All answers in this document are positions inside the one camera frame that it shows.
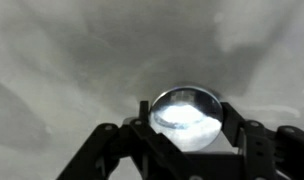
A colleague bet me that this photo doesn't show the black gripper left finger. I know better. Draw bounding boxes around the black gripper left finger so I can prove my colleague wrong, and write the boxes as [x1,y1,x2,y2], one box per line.
[56,100,196,180]

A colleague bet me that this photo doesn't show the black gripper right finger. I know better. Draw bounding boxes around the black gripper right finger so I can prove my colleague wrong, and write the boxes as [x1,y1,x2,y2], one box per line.
[221,101,304,180]

